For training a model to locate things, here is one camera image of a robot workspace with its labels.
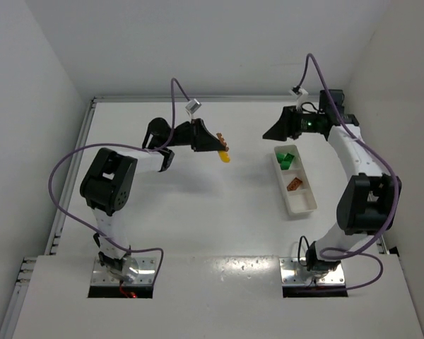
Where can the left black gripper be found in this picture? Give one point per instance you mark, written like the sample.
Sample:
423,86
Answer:
196,135

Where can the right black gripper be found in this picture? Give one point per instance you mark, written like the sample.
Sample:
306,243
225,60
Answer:
292,122

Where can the brown lego brick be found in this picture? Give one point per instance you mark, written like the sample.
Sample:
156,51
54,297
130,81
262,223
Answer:
222,142
295,184

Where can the yellow lego brick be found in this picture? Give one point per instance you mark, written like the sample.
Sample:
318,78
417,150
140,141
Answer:
224,156

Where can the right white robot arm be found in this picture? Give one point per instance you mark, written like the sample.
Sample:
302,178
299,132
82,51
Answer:
322,255

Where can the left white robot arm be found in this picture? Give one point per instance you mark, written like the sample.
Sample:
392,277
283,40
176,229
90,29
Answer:
107,184

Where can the white divided plastic tray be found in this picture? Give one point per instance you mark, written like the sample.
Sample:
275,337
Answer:
302,201

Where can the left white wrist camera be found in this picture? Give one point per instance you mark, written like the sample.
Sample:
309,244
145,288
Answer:
192,107

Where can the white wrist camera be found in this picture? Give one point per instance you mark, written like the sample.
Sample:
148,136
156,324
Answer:
192,107
301,96

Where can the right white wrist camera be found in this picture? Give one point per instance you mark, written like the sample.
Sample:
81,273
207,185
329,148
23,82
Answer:
301,96

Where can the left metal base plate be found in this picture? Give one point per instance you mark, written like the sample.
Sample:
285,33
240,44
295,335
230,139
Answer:
145,272

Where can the metal base plate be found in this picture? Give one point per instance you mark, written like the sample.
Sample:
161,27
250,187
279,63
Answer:
295,274
145,272

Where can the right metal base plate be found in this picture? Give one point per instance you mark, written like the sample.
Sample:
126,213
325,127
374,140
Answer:
295,274

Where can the aluminium frame rail right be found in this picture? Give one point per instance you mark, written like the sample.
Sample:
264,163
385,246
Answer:
381,243

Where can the aluminium frame rail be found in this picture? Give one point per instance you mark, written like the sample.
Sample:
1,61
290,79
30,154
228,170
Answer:
28,263
381,243

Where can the aluminium frame rail left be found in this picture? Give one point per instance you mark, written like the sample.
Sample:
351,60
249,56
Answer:
28,263

